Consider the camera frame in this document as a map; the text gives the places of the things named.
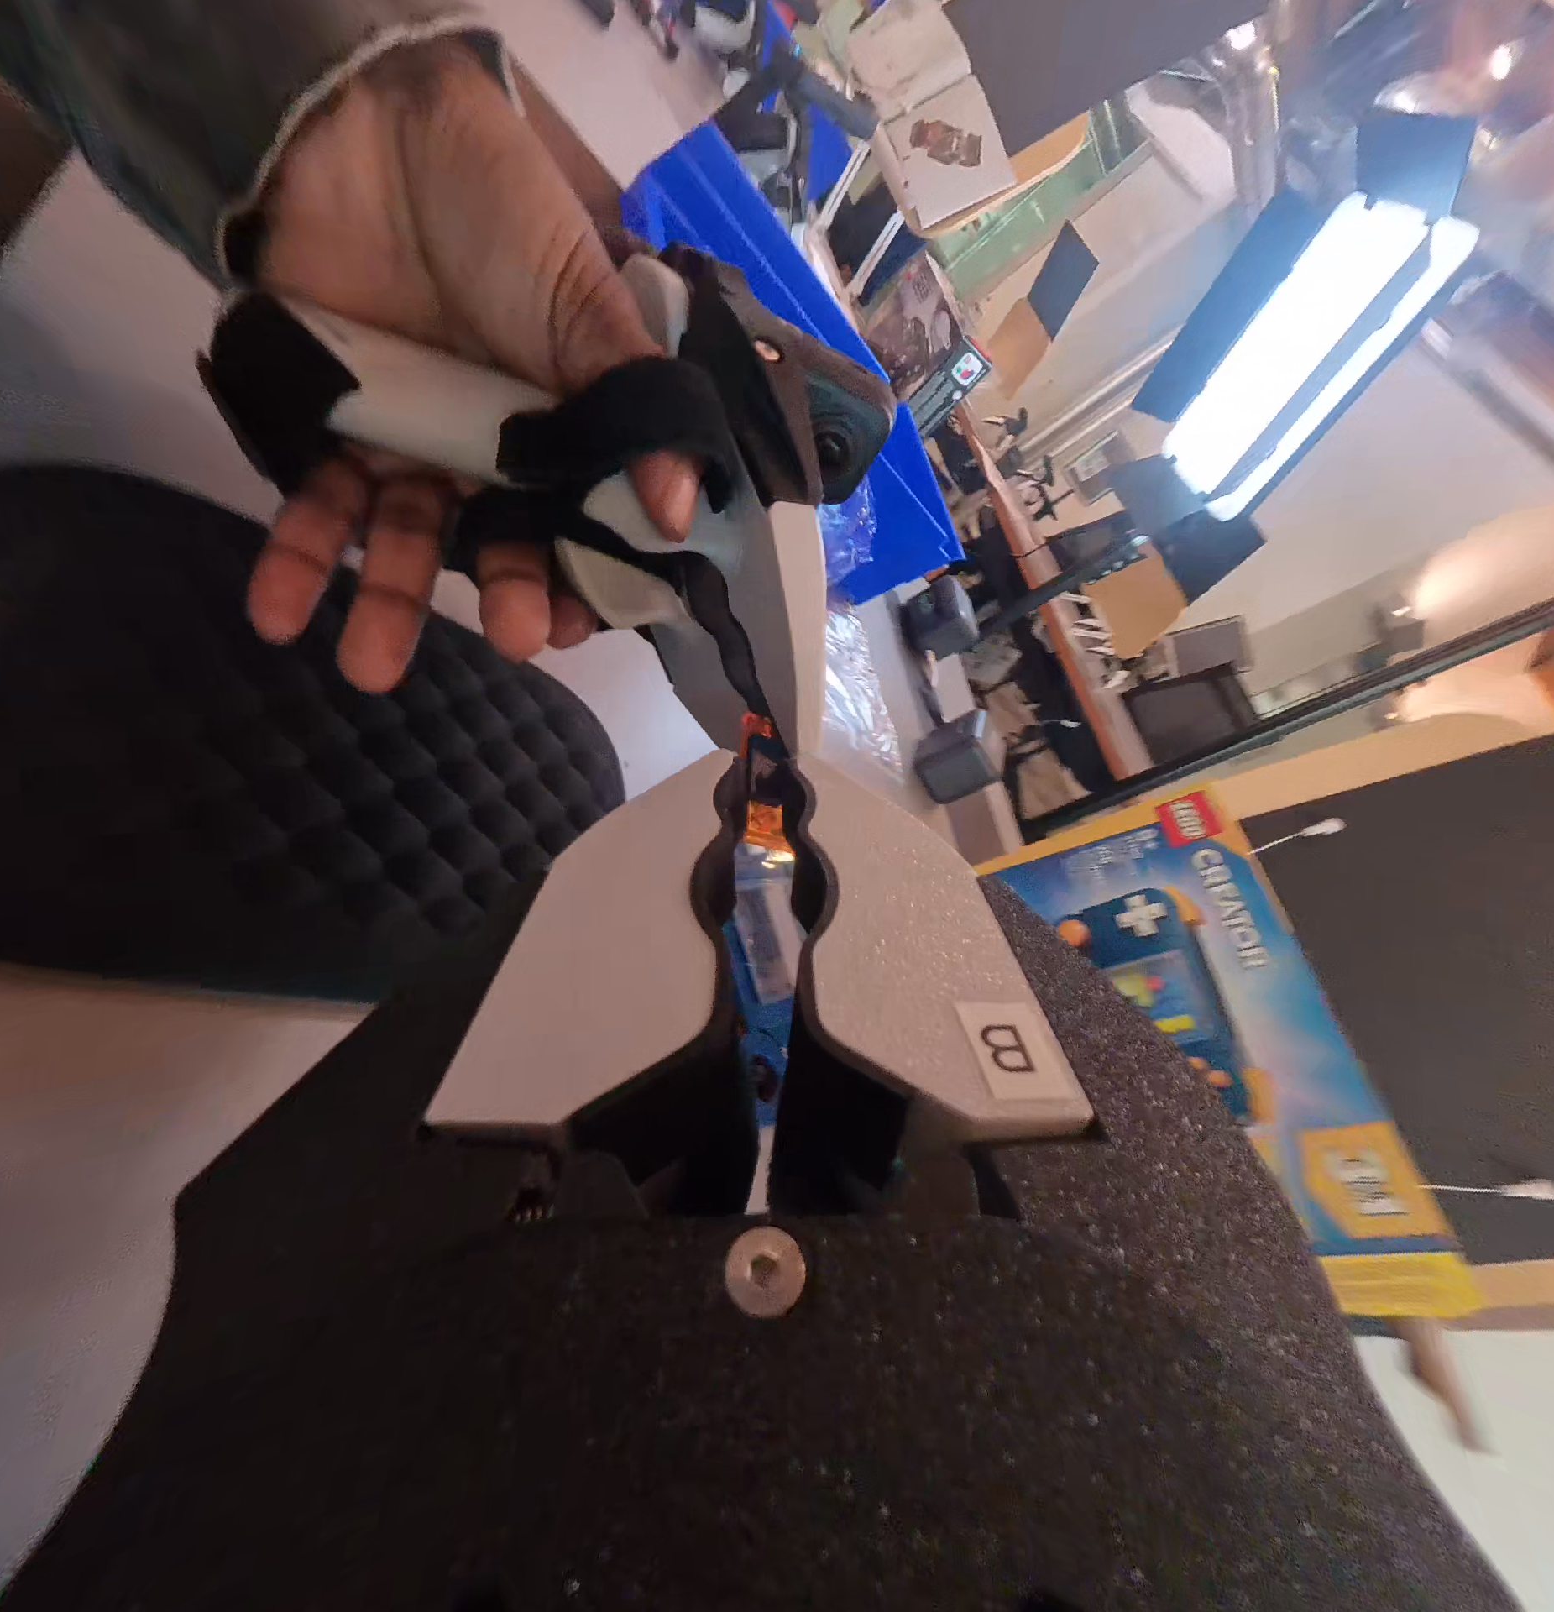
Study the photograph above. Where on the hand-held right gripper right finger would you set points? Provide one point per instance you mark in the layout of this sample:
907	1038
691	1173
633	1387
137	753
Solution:
916	959

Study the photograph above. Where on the white cotton swab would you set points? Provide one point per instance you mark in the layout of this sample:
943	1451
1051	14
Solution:
1529	1187
1327	829

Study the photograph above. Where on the dark grey cube device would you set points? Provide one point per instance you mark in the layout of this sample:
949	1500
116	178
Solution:
956	759
943	614

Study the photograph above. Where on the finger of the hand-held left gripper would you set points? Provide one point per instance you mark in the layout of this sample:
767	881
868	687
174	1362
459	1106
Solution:
792	601
698	652

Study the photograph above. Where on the blue plastic bin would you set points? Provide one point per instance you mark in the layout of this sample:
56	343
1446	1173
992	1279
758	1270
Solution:
753	241

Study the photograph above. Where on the orange brick assembly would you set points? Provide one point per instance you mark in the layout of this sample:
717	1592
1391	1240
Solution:
769	832

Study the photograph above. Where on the long wooden desk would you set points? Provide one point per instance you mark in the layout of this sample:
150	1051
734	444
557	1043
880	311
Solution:
1079	629

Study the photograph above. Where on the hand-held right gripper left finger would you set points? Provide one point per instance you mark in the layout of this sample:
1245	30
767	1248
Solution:
597	981

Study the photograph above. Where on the person's left forearm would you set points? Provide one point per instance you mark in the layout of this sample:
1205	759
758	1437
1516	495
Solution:
161	100

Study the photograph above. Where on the empty clear plastic bag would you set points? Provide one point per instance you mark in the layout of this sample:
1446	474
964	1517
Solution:
868	695

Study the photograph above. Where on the colourful toy brick set box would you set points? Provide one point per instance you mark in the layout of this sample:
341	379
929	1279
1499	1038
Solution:
1229	1009

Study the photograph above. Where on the person's left hand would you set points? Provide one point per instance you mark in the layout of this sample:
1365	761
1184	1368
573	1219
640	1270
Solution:
450	216

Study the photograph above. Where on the studio light panel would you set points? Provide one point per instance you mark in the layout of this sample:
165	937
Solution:
1317	341

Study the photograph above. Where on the black partition panel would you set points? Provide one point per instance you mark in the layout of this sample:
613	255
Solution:
1443	981

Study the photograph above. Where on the dark toy set box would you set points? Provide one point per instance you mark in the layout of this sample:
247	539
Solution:
916	341

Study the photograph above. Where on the black quilted cushion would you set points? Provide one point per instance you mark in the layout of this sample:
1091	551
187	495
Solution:
221	759

